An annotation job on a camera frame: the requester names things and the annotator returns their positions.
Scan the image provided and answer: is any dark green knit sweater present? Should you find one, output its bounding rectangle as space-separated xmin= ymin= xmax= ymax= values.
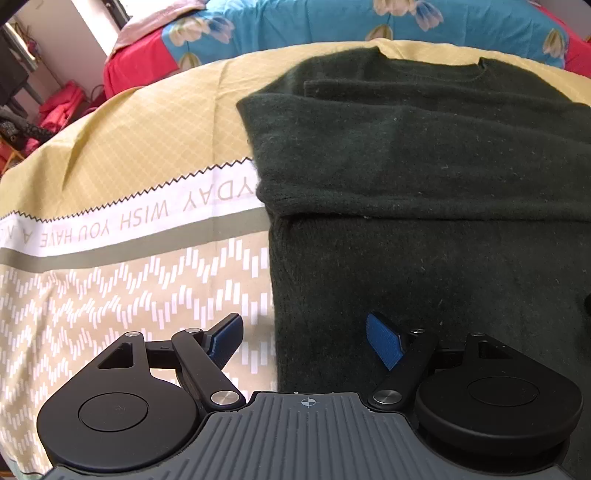
xmin=236 ymin=48 xmax=590 ymax=394

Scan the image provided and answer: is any red clothes pile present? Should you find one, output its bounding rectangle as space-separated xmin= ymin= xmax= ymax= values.
xmin=37 ymin=81 xmax=106 ymax=135

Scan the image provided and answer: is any clothes rack with garments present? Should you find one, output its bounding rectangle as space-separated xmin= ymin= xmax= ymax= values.
xmin=1 ymin=24 xmax=42 ymax=106

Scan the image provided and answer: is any yellow patterned bed cover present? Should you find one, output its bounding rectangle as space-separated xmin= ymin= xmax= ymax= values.
xmin=1 ymin=40 xmax=590 ymax=479

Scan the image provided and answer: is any red bed sheet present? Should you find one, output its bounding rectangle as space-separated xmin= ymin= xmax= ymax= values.
xmin=103 ymin=1 xmax=590 ymax=97

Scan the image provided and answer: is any blue floral quilt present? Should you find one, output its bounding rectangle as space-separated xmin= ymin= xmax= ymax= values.
xmin=161 ymin=0 xmax=570 ymax=68

